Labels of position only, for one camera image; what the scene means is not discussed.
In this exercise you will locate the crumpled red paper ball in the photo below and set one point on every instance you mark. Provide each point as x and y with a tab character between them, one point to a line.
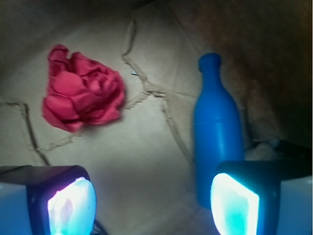
80	91

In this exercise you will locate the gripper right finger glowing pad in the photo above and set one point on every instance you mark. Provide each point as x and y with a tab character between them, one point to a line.
263	198

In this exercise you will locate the brown paper bag bin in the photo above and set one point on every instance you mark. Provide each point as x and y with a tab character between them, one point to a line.
141	165

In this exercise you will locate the blue plastic bottle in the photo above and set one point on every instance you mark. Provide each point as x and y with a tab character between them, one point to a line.
217	127

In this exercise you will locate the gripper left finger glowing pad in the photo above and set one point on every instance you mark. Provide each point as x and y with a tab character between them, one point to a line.
46	200

